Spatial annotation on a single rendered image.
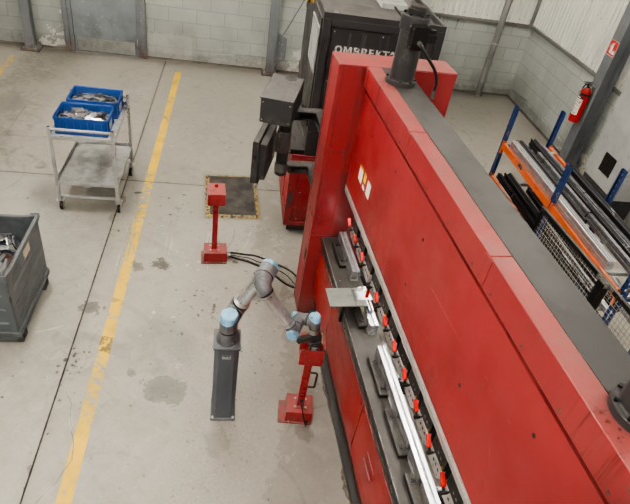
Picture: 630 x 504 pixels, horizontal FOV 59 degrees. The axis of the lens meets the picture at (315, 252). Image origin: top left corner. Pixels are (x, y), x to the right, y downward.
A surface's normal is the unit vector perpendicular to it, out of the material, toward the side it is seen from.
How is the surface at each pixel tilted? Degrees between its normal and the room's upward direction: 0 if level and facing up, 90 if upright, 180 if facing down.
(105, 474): 0
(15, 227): 93
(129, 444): 0
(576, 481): 90
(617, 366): 0
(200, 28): 90
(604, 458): 90
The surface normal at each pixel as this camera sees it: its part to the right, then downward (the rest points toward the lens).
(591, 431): -0.98, -0.01
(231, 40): 0.09, 0.62
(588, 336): 0.15, -0.78
